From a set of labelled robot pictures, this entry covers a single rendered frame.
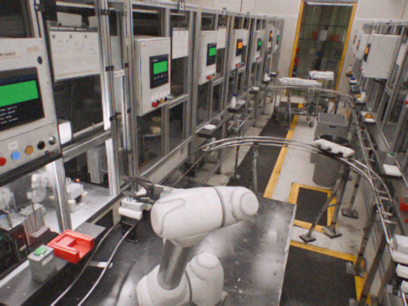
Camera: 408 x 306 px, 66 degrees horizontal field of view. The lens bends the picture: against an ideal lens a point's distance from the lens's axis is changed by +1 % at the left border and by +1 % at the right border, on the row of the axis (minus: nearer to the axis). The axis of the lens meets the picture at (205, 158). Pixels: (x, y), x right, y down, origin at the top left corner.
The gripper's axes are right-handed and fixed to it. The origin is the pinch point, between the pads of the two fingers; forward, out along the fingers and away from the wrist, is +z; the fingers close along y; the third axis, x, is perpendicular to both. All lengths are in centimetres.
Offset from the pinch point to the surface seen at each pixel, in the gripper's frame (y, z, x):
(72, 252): -15.9, 4.7, 36.7
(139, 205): -19.8, 1.7, -13.0
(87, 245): -19.4, 5.0, 27.3
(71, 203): -15.1, 32.0, 6.3
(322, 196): -111, -114, -249
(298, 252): -111, -95, -127
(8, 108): 48, 18, 42
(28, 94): 51, 18, 34
